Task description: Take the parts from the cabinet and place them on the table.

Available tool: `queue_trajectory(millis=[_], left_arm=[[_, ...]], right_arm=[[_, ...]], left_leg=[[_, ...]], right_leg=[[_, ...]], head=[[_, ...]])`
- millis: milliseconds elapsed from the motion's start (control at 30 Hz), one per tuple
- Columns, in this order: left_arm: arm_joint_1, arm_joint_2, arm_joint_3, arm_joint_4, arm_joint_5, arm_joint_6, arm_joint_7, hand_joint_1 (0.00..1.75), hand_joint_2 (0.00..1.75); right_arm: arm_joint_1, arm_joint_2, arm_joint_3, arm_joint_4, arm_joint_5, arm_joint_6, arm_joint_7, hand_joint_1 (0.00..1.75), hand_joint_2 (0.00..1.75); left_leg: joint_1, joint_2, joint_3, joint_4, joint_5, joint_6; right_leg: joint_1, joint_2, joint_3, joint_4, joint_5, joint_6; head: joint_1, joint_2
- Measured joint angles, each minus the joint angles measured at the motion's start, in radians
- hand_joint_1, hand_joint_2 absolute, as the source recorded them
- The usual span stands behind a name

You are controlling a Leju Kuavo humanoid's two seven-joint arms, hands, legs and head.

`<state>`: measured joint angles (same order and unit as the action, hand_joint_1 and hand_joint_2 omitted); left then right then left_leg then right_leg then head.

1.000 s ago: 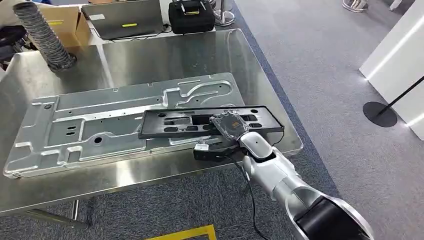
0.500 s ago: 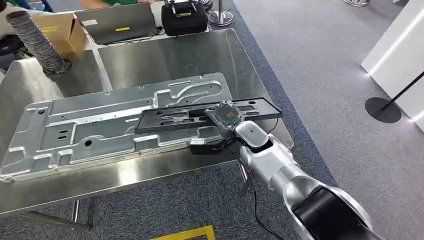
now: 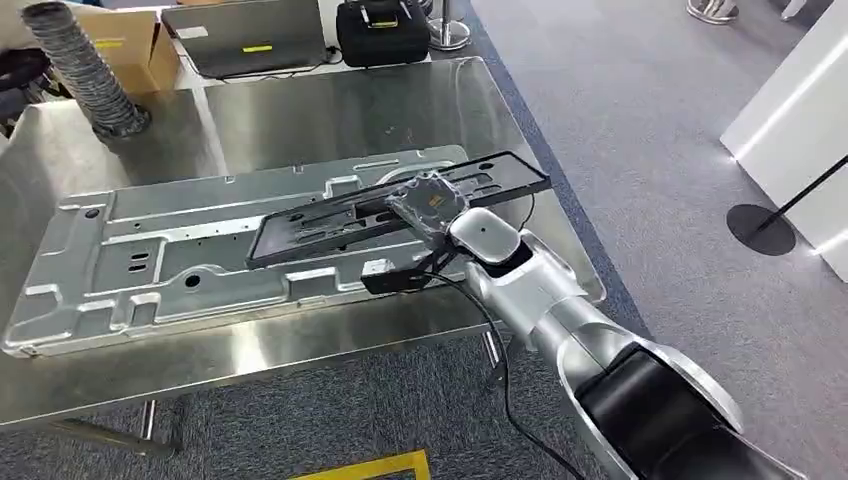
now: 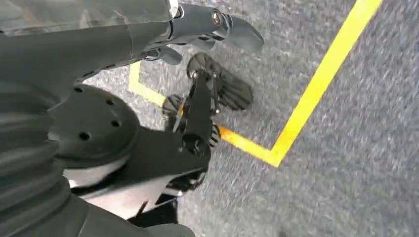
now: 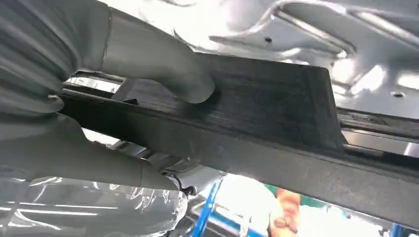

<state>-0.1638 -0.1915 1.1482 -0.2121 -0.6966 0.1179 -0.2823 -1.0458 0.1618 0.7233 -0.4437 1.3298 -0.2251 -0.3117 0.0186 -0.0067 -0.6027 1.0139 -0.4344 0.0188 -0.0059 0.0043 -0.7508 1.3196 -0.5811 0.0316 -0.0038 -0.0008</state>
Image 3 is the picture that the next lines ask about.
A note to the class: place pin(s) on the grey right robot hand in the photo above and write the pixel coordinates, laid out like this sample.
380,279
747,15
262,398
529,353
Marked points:
430,202

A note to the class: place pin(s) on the black metal panel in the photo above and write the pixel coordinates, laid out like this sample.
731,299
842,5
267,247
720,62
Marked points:
318,228

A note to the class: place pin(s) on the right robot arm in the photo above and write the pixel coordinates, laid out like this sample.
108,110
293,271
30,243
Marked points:
563,311

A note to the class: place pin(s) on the steel work bench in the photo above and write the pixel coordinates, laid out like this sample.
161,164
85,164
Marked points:
318,112

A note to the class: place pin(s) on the chrome stanchion base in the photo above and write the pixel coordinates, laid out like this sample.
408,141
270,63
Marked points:
449,36
712,10

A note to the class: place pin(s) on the black carry case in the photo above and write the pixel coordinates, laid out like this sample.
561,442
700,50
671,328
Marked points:
381,40

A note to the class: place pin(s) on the grey laptop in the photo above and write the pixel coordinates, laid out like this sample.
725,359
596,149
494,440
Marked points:
245,33

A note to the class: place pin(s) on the large silver stamped plate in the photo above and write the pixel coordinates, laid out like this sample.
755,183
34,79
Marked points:
166,265

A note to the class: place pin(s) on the black stanchion with pole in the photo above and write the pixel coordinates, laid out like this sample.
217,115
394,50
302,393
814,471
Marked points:
758,232

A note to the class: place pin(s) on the brown cardboard box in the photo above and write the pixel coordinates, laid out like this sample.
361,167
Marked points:
132,46

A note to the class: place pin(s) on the white cabinet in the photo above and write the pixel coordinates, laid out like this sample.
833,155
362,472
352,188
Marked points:
795,119

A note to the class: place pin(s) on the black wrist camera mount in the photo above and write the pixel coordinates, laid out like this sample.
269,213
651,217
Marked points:
391,278

